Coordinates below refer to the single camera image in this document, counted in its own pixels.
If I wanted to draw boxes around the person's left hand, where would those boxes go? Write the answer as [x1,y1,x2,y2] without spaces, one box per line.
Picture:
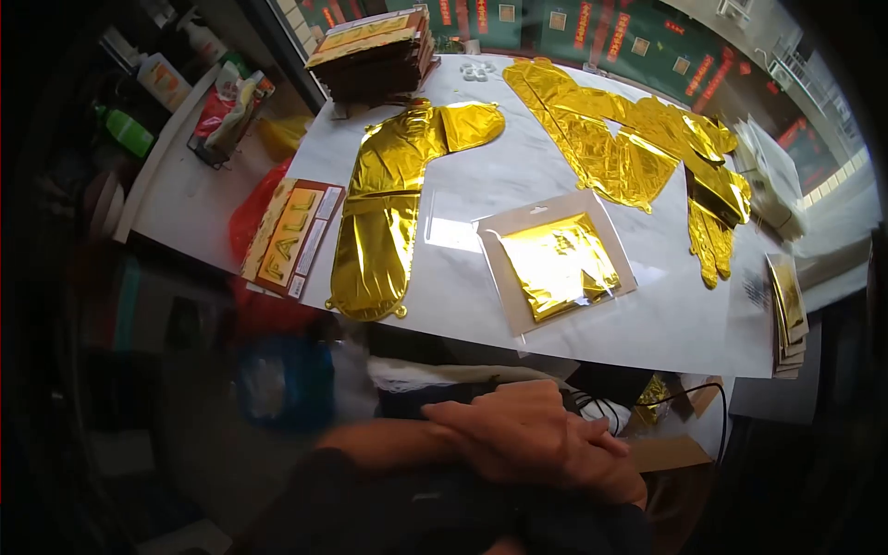
[577,415,631,461]

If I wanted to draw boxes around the person's right hand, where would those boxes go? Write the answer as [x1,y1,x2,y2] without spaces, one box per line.
[422,380,648,505]

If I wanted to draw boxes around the person's left fingers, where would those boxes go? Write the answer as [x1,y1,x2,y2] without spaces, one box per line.
[577,415,631,461]

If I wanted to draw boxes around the person's right fingers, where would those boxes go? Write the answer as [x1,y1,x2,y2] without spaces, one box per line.
[422,386,507,445]

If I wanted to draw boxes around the white mesh cloth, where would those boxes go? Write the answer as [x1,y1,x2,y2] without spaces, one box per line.
[366,357,557,395]

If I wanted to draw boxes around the small crumpled gold foil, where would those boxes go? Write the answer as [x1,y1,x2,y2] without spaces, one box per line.
[633,375,671,426]

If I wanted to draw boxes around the brown cardboard box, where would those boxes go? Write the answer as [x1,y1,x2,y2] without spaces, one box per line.
[624,375,724,475]

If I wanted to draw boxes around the person's body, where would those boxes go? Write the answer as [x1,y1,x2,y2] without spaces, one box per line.
[264,451,625,555]

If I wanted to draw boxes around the clear packet with grey card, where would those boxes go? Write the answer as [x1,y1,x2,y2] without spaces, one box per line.
[474,191,638,339]

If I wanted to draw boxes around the blue plastic bag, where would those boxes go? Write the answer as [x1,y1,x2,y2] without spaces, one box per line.
[234,339,338,432]

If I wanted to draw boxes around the folded gold foil balloon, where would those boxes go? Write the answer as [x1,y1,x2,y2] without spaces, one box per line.
[498,213,622,323]

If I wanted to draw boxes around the clear bag with printed label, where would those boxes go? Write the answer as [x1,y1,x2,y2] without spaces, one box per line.
[734,265,774,315]

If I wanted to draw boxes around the long gold foil balloon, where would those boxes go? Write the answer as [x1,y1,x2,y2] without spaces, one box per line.
[326,99,506,323]

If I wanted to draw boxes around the stack of packed gold packets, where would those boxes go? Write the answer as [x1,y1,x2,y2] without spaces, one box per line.
[765,253,811,380]

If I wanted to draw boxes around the brown card with gold letters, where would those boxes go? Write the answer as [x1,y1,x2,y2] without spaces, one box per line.
[240,178,346,301]

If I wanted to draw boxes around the gold foil balloon with dark fold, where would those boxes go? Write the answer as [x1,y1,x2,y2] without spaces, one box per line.
[683,114,754,290]

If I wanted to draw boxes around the red plastic bag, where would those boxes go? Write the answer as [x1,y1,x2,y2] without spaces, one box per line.
[228,158,327,335]

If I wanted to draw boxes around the crumpled gold foil balloon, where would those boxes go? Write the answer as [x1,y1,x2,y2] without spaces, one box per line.
[503,57,738,214]

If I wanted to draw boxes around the stack of white plastic bags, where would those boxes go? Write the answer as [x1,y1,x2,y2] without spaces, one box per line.
[734,117,810,241]

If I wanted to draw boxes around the yellow plastic bag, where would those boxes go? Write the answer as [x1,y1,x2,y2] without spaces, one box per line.
[258,114,315,162]

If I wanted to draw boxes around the white side shelf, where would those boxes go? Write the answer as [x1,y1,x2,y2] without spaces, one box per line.
[113,62,315,273]

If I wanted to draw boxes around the stack of brown printed cards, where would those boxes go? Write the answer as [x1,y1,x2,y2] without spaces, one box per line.
[304,7,442,106]

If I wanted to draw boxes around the green bottle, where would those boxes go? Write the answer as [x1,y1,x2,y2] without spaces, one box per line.
[96,105,155,160]

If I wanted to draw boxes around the white bottle with orange label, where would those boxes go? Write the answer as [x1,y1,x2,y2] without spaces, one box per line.
[136,52,193,113]

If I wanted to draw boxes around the white spray bottle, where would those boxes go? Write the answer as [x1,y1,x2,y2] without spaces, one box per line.
[176,10,228,68]

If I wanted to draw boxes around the black wire basket with packets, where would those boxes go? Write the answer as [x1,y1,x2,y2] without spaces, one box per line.
[186,61,276,172]

